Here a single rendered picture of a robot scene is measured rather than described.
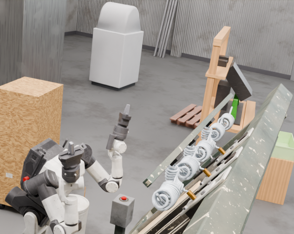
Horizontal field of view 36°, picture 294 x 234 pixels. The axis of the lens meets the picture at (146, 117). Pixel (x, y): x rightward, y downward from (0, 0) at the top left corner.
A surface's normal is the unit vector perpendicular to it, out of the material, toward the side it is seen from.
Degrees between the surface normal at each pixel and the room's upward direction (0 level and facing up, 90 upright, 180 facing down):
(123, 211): 90
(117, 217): 90
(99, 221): 0
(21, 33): 90
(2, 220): 0
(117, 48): 90
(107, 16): 80
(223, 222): 35
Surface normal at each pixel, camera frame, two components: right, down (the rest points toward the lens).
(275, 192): -0.25, 0.29
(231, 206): 0.62, -0.64
